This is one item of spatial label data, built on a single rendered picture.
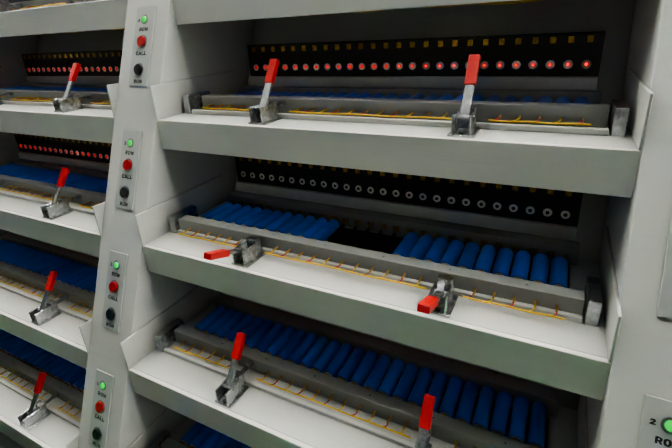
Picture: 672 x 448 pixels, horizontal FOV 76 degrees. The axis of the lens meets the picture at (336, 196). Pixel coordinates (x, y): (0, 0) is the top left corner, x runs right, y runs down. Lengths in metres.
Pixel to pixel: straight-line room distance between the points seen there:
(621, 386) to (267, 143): 0.46
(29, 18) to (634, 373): 1.06
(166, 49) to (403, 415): 0.61
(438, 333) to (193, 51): 0.56
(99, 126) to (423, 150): 0.55
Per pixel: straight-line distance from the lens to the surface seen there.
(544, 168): 0.47
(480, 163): 0.47
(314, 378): 0.64
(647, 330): 0.48
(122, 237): 0.75
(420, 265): 0.53
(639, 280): 0.47
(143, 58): 0.75
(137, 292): 0.74
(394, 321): 0.50
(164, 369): 0.75
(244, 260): 0.59
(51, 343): 0.94
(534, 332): 0.49
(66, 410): 1.04
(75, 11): 0.93
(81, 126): 0.86
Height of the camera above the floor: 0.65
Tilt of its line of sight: 1 degrees down
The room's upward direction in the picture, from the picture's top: 7 degrees clockwise
